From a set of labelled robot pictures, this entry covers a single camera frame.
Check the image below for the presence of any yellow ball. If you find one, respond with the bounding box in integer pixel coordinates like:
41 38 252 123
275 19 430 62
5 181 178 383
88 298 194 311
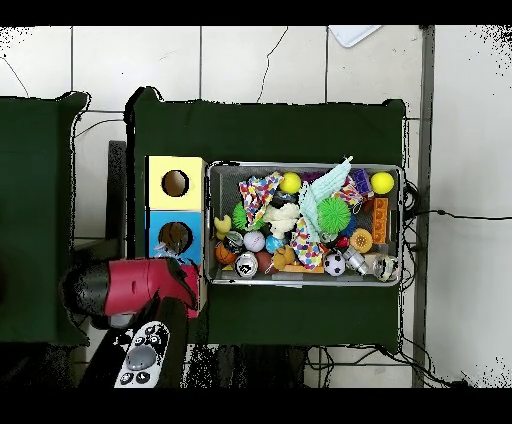
369 171 396 195
278 171 302 195

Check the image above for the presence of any large green spiky ball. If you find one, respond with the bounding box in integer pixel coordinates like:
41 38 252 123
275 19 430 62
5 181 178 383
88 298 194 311
315 195 351 234

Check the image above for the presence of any wooden box with three holes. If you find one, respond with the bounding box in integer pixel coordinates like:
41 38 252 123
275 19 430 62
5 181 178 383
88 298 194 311
144 155 209 321

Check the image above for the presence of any dark green tablecloth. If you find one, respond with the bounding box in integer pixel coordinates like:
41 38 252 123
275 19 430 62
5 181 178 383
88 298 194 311
126 86 407 353

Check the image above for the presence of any black cable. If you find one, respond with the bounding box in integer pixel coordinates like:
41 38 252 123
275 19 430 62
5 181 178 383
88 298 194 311
411 208 512 221

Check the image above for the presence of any white tray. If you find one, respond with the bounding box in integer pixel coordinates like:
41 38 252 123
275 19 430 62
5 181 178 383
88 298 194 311
328 25 383 49

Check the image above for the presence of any green covered side table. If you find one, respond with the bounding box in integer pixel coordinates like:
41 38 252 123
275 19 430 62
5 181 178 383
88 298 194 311
0 92 91 348

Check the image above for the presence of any brown plush bear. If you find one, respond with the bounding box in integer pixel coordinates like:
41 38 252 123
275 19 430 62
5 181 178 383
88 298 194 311
270 244 296 270

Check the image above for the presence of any toy burger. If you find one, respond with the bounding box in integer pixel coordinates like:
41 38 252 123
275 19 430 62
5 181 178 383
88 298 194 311
348 227 374 254

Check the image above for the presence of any colourful dotted cloth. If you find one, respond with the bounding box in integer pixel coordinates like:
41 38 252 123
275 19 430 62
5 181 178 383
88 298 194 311
238 170 285 228

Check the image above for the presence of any silver drink can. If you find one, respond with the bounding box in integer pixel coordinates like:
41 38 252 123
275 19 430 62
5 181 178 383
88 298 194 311
233 250 259 278

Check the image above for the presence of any clear mesh bin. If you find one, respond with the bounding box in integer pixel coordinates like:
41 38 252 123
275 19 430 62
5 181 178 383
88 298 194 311
205 160 403 288

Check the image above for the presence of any black and white soccer ball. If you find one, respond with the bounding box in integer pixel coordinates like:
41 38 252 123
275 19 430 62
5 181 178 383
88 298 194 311
322 252 347 277

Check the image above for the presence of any purple toy block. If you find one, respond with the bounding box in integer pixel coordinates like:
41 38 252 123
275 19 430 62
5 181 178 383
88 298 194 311
351 168 374 197

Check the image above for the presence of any silver plastic toy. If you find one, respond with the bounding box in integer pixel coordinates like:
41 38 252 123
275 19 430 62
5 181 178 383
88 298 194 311
342 245 370 276

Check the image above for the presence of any crushed bottle with blue-red label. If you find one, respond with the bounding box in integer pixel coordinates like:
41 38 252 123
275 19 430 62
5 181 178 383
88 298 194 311
152 241 181 260

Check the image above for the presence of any orange plastic grid tray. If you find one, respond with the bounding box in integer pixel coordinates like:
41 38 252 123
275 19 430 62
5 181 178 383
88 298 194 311
371 197 390 245

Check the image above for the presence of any mint green knitted cloth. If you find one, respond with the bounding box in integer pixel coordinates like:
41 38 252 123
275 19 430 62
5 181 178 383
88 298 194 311
297 155 354 241

